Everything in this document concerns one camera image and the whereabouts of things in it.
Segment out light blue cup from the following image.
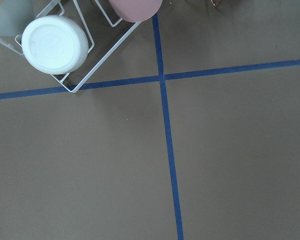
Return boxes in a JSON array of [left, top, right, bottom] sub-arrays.
[[0, 0, 35, 37]]

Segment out white cup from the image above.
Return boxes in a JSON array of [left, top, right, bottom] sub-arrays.
[[21, 15, 89, 75]]

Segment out copper wire bottle rack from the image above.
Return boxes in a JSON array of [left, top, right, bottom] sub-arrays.
[[210, 0, 222, 8]]

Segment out pink cup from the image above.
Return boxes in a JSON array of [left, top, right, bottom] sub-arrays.
[[109, 0, 163, 23]]

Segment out white wire cup rack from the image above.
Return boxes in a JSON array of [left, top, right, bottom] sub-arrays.
[[0, 0, 140, 94]]

